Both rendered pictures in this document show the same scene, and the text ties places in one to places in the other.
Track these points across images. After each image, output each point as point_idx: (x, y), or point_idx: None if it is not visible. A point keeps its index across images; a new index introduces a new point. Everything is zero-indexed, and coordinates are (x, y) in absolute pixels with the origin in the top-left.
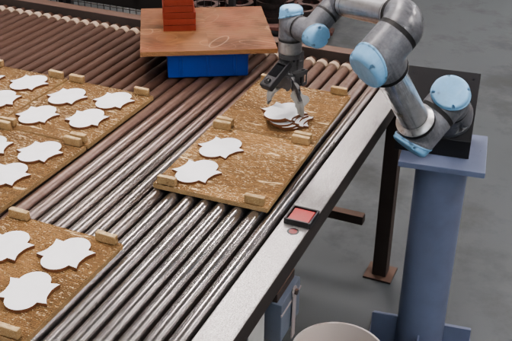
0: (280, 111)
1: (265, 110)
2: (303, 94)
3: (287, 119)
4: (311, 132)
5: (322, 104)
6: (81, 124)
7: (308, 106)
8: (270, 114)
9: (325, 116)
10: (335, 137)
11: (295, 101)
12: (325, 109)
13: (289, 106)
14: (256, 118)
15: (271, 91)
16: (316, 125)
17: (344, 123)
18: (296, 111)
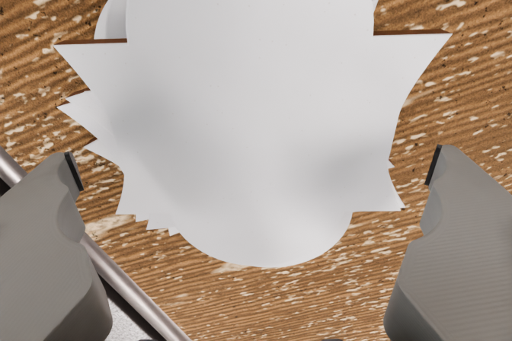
0: (257, 115)
1: (388, 33)
2: (370, 333)
3: (96, 43)
4: (30, 110)
5: (254, 320)
6: None
7: (288, 288)
8: None
9: (158, 268)
10: (4, 180)
11: (32, 234)
12: (209, 302)
13: (276, 216)
14: (447, 6)
15: (468, 241)
16: (105, 193)
17: (103, 275)
18: (173, 193)
